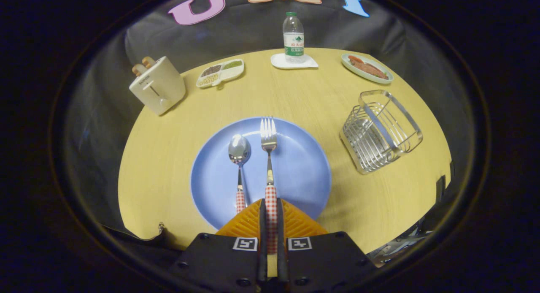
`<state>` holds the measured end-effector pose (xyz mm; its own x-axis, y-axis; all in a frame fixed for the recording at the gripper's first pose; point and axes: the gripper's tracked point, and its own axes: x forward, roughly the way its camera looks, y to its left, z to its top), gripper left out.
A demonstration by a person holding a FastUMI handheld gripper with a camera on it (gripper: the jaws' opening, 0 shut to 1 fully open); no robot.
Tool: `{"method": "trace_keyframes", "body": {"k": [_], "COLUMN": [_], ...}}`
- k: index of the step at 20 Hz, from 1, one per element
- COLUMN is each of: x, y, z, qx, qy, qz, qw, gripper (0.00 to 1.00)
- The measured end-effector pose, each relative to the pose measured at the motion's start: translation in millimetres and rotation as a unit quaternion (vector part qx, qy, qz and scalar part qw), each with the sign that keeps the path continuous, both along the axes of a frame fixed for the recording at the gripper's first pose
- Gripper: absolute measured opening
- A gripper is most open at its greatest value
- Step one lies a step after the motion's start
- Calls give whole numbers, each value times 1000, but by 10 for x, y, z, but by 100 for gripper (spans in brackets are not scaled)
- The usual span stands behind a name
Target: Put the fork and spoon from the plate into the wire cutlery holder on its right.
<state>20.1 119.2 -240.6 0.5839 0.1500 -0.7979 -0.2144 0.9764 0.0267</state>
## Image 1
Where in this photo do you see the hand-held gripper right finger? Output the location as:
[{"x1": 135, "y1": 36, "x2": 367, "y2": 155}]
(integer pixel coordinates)
[{"x1": 276, "y1": 198, "x2": 377, "y2": 293}]

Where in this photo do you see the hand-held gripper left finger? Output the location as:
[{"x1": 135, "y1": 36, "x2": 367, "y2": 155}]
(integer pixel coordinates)
[{"x1": 169, "y1": 199, "x2": 268, "y2": 293}]

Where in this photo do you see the spoon with red checked handle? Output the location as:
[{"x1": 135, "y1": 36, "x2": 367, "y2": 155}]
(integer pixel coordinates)
[{"x1": 228, "y1": 134, "x2": 251, "y2": 214}]

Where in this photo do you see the fork with red checked handle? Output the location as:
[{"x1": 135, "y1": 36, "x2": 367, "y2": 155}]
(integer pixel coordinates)
[{"x1": 260, "y1": 117, "x2": 279, "y2": 255}]

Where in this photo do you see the blue plate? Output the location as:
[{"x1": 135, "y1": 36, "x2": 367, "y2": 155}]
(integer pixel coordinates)
[{"x1": 190, "y1": 117, "x2": 332, "y2": 231}]

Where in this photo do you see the cream toaster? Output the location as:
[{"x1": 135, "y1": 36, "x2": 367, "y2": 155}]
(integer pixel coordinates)
[{"x1": 129, "y1": 56, "x2": 186, "y2": 116}]

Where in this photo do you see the white divided snack dish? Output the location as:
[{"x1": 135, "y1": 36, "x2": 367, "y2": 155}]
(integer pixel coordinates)
[{"x1": 196, "y1": 59, "x2": 245, "y2": 89}]

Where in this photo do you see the pale green plate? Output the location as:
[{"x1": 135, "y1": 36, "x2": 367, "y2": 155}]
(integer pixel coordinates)
[{"x1": 341, "y1": 53, "x2": 394, "y2": 84}]

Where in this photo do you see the red sausage food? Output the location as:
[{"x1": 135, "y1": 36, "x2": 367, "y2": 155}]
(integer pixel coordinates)
[{"x1": 348, "y1": 55, "x2": 389, "y2": 79}]

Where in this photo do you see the white square coaster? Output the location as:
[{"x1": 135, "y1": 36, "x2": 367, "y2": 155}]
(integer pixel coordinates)
[{"x1": 270, "y1": 53, "x2": 319, "y2": 70}]

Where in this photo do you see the clear water bottle green label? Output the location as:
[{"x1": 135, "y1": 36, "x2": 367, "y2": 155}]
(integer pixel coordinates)
[{"x1": 282, "y1": 12, "x2": 305, "y2": 63}]

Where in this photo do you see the grey metal frame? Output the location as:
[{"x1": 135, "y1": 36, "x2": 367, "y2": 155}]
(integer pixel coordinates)
[{"x1": 367, "y1": 230, "x2": 433, "y2": 266}]

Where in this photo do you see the metal wire basket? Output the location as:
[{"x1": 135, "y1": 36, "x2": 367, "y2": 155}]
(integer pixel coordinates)
[{"x1": 340, "y1": 90, "x2": 424, "y2": 175}]

